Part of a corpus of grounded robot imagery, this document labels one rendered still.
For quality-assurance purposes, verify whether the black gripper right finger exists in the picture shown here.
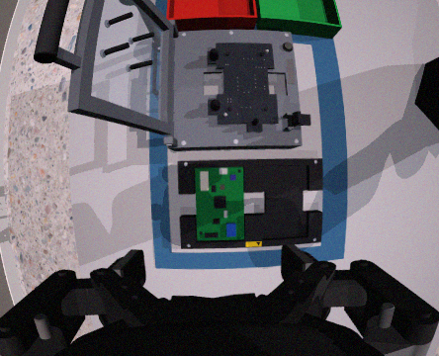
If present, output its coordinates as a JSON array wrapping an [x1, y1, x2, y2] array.
[[241, 244, 439, 356]]

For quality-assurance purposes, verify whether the green open bin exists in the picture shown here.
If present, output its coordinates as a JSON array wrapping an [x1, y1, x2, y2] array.
[[255, 0, 342, 39]]

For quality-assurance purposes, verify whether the red bin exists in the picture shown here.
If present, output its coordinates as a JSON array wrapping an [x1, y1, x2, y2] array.
[[166, 0, 257, 32]]

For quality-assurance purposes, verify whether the green circuit board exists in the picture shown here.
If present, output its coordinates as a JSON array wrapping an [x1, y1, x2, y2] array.
[[195, 167, 244, 240]]

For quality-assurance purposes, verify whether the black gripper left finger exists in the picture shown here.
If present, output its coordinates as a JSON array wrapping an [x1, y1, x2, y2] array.
[[0, 249, 185, 356]]

